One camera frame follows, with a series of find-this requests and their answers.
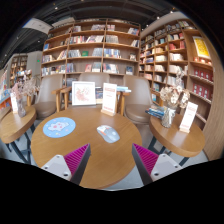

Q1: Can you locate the stack of books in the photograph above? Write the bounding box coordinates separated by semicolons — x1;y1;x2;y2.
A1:
144;103;166;120

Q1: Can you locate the small distant book shelf unit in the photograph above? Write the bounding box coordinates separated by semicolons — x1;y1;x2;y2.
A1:
9;54;29;88

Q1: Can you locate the white sign on wooden base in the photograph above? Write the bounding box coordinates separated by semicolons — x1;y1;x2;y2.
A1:
179;101;199;134
100;82;118;117

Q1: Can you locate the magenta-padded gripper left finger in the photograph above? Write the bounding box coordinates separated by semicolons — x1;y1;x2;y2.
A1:
40;143;92;186

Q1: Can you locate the glass vase with dried flowers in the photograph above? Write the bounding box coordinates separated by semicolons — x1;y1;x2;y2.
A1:
11;77;40;118
159;68;191;129

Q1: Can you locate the small white sign stand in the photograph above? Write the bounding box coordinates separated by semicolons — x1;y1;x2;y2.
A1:
9;92;19;115

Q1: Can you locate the wide wooden book shelf unit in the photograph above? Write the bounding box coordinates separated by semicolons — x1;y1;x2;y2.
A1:
40;18;143;88

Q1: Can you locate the light blue book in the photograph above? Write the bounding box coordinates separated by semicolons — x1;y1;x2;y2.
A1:
116;85;132;94

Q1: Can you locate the dark book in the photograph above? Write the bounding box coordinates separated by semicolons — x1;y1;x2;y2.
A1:
95;87;104;105

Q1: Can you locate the grey computer mouse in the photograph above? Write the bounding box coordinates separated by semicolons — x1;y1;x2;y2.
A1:
96;124;121;144

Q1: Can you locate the brown wooden armchair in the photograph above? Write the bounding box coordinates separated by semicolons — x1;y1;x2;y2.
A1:
60;72;126;116
117;74;161;126
31;73;73;121

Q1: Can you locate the curved wooden book shelf unit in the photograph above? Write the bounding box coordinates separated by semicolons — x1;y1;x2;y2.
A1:
139;16;214;131

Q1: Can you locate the round blue mouse pad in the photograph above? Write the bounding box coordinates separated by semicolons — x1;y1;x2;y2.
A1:
42;116;77;139

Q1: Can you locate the white framed floral picture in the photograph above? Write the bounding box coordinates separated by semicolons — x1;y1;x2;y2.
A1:
71;80;97;107

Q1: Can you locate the round wooden side table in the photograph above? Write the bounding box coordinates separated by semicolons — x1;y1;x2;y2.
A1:
0;105;38;164
148;113;207;168

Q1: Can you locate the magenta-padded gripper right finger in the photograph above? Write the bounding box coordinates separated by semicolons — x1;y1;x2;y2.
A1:
131;142;183;186

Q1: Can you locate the white ceiling panel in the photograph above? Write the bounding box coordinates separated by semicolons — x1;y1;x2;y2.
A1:
23;18;53;34

